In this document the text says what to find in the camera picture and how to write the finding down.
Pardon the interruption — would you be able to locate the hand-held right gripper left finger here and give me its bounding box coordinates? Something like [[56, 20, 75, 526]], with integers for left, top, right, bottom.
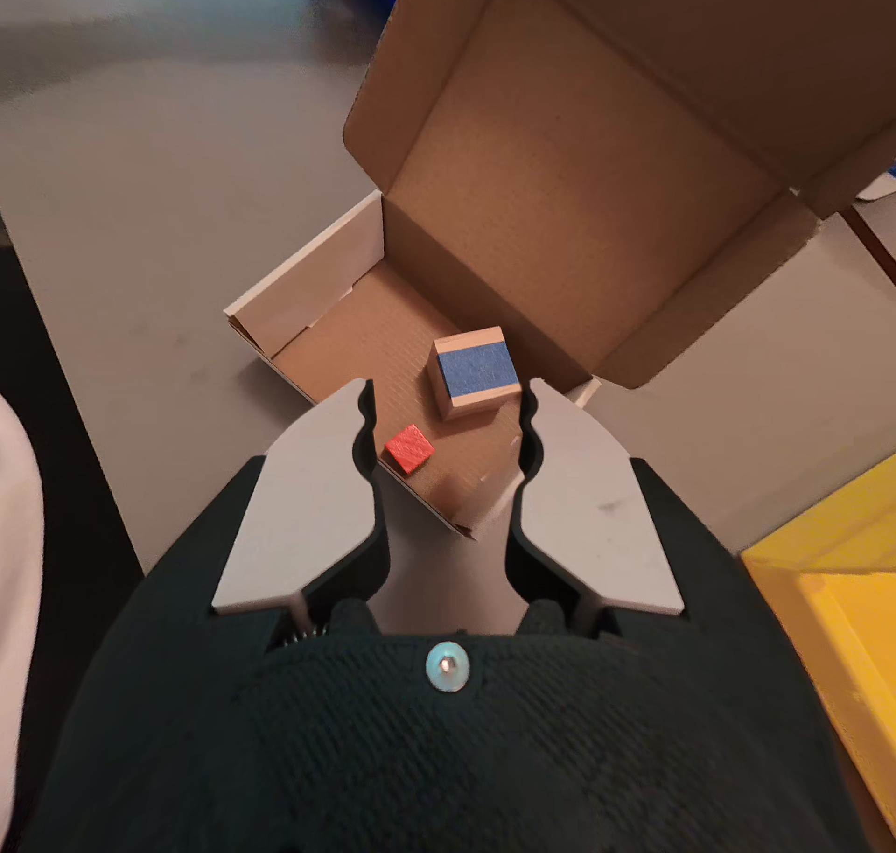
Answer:
[[210, 377, 391, 614]]

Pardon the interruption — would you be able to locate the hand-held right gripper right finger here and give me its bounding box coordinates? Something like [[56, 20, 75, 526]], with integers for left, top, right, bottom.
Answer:
[[510, 377, 687, 617]]

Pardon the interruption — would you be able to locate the small red cube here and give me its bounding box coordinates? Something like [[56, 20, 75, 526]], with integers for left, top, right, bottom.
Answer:
[[383, 424, 435, 476]]

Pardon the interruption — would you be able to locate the blue-taped wooden cube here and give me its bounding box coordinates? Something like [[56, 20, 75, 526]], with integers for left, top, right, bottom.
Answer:
[[427, 326, 524, 421]]

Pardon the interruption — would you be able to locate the white cardboard box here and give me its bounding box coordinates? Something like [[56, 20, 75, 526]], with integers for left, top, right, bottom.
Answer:
[[224, 0, 896, 540]]

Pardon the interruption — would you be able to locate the yellow plastic bin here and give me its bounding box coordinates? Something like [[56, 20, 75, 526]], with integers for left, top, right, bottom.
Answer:
[[741, 450, 896, 836]]

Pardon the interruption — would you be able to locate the person's white shirt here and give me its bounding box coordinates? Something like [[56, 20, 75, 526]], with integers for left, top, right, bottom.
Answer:
[[0, 394, 44, 819]]

